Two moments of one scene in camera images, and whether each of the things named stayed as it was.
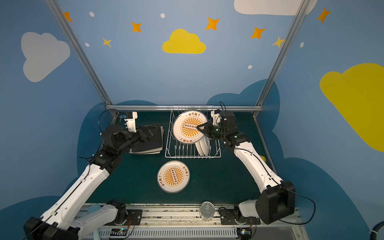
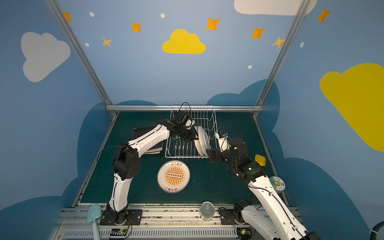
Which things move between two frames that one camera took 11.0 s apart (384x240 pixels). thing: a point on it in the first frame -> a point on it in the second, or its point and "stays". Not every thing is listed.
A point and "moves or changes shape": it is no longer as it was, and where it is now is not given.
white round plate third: x=199 y=148 stays
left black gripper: x=142 y=135 -> x=186 y=132
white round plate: x=185 y=125 moves or changes shape
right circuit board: x=245 y=233 stays
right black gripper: x=210 y=130 -> x=215 y=154
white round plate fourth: x=205 y=144 stays
